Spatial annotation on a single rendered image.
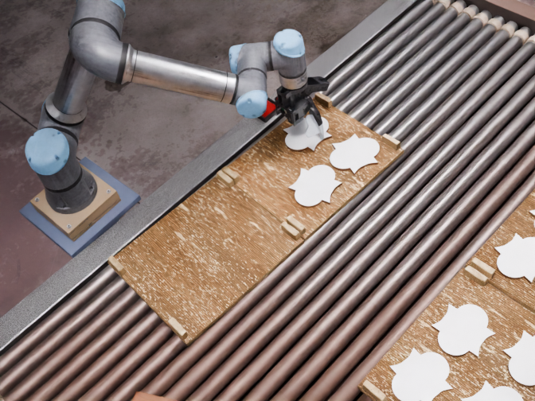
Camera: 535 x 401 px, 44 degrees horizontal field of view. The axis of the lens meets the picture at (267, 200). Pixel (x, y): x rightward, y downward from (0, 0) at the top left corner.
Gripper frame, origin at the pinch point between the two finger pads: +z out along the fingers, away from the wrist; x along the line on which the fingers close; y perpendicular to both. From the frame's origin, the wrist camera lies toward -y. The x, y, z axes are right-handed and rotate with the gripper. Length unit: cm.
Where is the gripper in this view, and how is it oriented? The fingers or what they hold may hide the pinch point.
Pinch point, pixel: (306, 126)
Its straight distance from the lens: 196.8
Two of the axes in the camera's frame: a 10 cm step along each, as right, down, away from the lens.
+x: 6.8, 5.3, -5.0
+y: -7.2, 6.2, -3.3
